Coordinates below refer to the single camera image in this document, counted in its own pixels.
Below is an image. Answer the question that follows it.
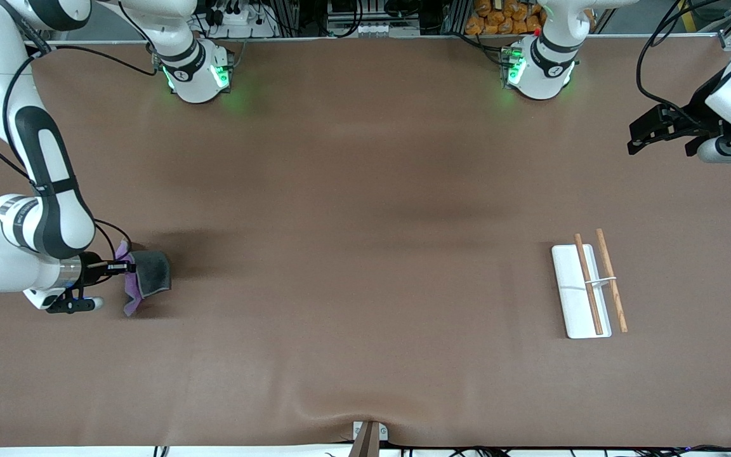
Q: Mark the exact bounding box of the brown table mat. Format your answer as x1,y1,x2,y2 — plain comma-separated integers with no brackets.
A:
0,37,731,449

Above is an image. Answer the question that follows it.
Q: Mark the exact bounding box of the wooden chopsticks pair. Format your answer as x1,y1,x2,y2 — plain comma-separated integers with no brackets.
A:
595,228,629,334

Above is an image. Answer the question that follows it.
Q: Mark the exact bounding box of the white power strip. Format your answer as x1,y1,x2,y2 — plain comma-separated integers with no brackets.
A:
207,0,275,37

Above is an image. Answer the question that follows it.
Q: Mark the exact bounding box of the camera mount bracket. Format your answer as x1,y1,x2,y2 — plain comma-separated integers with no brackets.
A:
349,420,389,457

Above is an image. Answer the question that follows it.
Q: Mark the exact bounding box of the white rack base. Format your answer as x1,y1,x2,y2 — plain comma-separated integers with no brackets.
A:
551,244,613,340

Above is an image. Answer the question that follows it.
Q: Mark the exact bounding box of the purple and grey towel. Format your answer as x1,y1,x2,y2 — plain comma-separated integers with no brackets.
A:
115,240,171,317

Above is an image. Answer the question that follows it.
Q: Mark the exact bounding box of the thin metal rack bracket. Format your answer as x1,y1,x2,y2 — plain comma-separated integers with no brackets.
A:
559,276,617,292

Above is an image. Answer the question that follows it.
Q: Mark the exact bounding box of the orange bags pile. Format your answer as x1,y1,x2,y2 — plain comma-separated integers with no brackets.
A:
465,0,544,36

